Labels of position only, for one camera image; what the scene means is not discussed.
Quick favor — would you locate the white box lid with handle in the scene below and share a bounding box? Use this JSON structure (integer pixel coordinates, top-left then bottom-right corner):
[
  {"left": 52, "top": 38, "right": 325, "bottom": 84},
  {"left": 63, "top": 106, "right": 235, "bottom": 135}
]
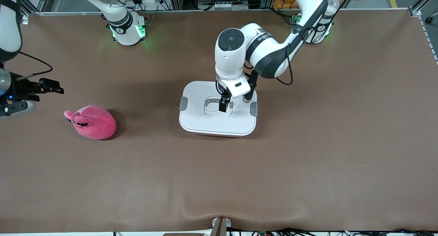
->
[{"left": 179, "top": 81, "right": 258, "bottom": 137}]

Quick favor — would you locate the pink plush toy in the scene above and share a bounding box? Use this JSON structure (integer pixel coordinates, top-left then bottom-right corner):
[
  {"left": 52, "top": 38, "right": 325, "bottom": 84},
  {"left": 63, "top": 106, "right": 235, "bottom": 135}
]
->
[{"left": 64, "top": 105, "right": 117, "bottom": 141}]

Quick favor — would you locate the pink translucent plastic box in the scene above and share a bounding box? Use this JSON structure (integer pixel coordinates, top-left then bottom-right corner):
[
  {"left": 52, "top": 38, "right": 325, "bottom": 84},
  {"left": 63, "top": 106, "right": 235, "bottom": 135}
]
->
[{"left": 192, "top": 132, "right": 241, "bottom": 138}]

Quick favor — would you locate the brown table mat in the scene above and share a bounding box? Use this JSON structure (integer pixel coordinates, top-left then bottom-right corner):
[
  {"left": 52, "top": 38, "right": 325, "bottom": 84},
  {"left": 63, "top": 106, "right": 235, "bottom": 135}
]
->
[{"left": 0, "top": 9, "right": 438, "bottom": 234}]

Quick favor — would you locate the white terminal block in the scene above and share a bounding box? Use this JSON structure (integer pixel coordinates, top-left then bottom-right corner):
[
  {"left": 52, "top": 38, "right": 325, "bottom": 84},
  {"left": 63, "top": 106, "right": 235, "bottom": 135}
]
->
[{"left": 214, "top": 2, "right": 240, "bottom": 10}]

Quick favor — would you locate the white power strip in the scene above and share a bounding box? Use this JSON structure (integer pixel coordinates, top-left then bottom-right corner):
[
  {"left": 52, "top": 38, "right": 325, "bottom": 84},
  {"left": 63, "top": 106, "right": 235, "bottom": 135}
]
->
[{"left": 135, "top": 0, "right": 171, "bottom": 11}]

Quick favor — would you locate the metal table clamp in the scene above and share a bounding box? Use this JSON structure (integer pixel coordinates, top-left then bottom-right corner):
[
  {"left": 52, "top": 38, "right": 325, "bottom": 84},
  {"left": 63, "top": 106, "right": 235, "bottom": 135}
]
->
[{"left": 211, "top": 217, "right": 232, "bottom": 236}]

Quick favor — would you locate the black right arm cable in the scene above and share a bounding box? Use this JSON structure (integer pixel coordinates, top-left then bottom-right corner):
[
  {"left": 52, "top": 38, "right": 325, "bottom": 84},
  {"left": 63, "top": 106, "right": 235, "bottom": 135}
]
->
[{"left": 15, "top": 51, "right": 53, "bottom": 81}]

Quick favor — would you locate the aluminium frame strut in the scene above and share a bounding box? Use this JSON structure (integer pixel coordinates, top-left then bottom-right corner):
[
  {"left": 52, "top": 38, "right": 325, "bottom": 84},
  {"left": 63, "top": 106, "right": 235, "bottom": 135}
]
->
[
  {"left": 409, "top": 0, "right": 438, "bottom": 17},
  {"left": 21, "top": 0, "right": 52, "bottom": 13}
]

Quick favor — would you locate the silver aluminium table rail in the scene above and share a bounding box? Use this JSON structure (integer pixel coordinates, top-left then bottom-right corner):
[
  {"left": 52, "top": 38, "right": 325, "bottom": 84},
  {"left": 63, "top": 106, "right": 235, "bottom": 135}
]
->
[{"left": 34, "top": 9, "right": 411, "bottom": 16}]

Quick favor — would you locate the perforated silver side rail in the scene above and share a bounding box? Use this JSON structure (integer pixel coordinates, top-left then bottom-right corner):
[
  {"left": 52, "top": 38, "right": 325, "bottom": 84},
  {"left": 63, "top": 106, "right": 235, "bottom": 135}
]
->
[{"left": 418, "top": 15, "right": 438, "bottom": 64}]

